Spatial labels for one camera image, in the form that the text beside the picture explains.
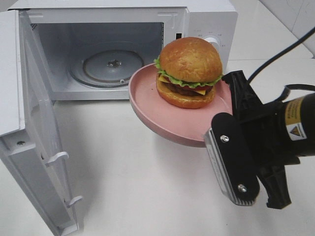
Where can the glass microwave turntable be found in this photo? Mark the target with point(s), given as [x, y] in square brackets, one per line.
[106, 69]

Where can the burger with lettuce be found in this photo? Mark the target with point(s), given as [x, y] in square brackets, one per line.
[187, 71]

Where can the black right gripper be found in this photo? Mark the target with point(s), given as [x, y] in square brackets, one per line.
[270, 132]

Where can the upper white power knob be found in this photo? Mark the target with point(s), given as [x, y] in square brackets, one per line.
[214, 42]

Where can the white microwave oven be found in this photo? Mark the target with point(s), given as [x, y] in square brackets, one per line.
[69, 29]

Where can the pink round plate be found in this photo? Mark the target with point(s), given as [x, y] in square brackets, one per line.
[183, 126]

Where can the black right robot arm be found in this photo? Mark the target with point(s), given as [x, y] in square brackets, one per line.
[306, 146]

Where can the white microwave door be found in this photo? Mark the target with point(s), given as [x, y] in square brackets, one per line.
[30, 144]

